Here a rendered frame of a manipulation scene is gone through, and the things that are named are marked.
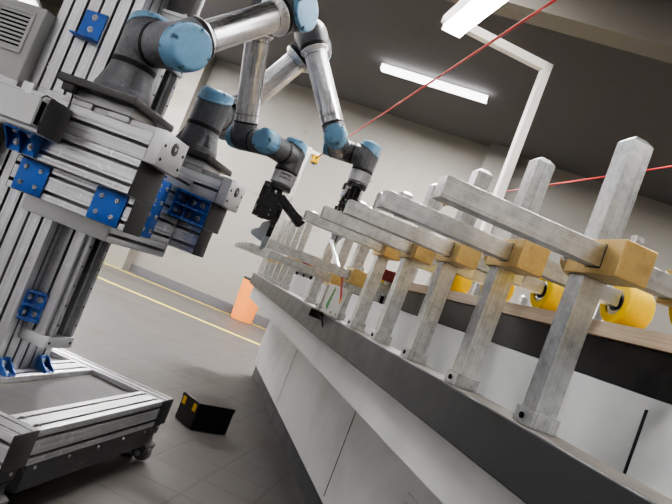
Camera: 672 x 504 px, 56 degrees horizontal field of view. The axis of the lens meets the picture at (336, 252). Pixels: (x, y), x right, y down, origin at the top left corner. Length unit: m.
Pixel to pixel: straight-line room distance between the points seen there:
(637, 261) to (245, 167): 8.52
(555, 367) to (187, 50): 1.14
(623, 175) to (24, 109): 1.29
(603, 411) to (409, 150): 7.85
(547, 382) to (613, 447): 0.24
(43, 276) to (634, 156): 1.58
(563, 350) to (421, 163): 7.95
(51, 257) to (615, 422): 1.52
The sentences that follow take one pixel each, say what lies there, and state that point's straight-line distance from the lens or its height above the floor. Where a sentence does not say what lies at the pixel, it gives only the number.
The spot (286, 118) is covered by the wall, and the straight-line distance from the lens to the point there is 9.28.
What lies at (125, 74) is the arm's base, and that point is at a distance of 1.74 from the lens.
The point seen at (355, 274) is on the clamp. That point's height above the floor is 0.85.
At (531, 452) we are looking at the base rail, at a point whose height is 0.68.
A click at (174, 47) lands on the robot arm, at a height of 1.18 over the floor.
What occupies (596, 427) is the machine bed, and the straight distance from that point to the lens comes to 1.18.
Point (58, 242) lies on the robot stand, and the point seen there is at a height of 0.62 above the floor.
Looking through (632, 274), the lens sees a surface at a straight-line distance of 0.89.
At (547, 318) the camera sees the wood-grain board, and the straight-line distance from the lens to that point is 1.37.
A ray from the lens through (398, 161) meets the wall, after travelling 8.84.
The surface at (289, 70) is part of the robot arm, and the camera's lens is 2.34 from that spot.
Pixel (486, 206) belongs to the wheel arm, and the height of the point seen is 0.94.
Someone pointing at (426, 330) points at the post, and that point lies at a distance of 1.38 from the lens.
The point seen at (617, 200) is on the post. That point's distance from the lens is 0.96.
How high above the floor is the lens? 0.77
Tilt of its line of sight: 4 degrees up
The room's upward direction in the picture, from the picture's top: 21 degrees clockwise
